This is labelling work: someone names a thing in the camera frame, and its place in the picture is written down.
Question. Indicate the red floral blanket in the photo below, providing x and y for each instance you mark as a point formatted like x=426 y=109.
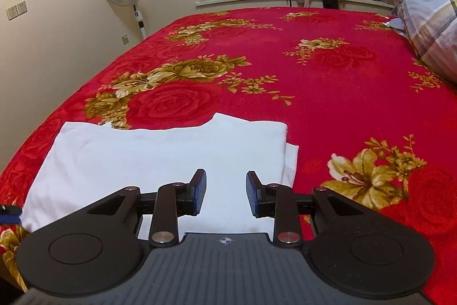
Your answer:
x=321 y=83

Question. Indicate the wall switch plate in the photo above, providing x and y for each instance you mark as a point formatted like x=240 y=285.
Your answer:
x=21 y=7
x=11 y=12

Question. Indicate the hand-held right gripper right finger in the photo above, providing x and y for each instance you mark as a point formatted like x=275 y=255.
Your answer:
x=252 y=196

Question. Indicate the low wall socket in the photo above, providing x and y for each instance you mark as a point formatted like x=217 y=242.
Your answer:
x=125 y=39

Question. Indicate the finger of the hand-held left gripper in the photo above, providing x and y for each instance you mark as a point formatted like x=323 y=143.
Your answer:
x=9 y=217

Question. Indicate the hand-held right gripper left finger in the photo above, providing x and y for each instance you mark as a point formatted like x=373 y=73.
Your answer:
x=198 y=192

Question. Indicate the white long-sleeve shirt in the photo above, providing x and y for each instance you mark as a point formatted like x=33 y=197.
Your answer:
x=142 y=155

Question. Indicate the plaid duvet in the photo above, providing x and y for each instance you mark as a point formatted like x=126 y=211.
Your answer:
x=432 y=15

